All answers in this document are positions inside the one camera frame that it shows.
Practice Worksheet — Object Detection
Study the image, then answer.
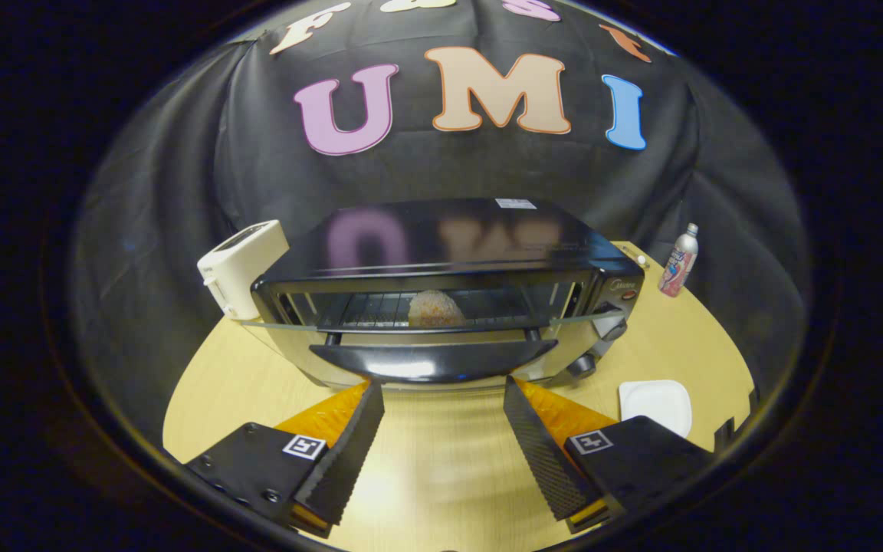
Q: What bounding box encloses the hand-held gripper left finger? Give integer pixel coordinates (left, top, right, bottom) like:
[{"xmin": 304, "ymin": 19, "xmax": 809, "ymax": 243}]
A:
[{"xmin": 181, "ymin": 380, "xmax": 386, "ymax": 539}]

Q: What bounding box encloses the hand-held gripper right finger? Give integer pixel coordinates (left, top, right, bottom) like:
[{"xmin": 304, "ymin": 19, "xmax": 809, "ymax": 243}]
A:
[{"xmin": 502, "ymin": 375, "xmax": 716, "ymax": 536}]

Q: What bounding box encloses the black toaster oven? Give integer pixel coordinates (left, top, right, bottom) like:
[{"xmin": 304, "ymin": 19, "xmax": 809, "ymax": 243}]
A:
[{"xmin": 251, "ymin": 197, "xmax": 646, "ymax": 393}]

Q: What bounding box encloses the round breaded food patty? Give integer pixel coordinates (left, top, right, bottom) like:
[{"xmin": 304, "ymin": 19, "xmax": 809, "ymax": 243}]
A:
[{"xmin": 408, "ymin": 289, "xmax": 468, "ymax": 330}]

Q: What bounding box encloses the white toaster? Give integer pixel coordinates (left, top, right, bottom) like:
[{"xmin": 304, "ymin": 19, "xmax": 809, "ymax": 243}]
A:
[{"xmin": 196, "ymin": 219, "xmax": 291, "ymax": 321}]

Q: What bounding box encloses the white plate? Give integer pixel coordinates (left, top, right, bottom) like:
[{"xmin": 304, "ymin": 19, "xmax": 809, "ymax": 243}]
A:
[{"xmin": 618, "ymin": 379, "xmax": 694, "ymax": 440}]

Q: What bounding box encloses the black chair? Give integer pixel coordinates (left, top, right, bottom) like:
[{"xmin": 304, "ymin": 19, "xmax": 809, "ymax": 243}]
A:
[{"xmin": 713, "ymin": 386, "xmax": 761, "ymax": 455}]

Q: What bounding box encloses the silver bottle with pink label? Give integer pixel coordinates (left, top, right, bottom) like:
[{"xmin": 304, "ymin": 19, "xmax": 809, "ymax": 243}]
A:
[{"xmin": 657, "ymin": 222, "xmax": 700, "ymax": 299}]

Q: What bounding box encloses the black backdrop cloth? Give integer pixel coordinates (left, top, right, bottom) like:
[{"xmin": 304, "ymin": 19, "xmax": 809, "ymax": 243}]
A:
[{"xmin": 70, "ymin": 0, "xmax": 806, "ymax": 453}]

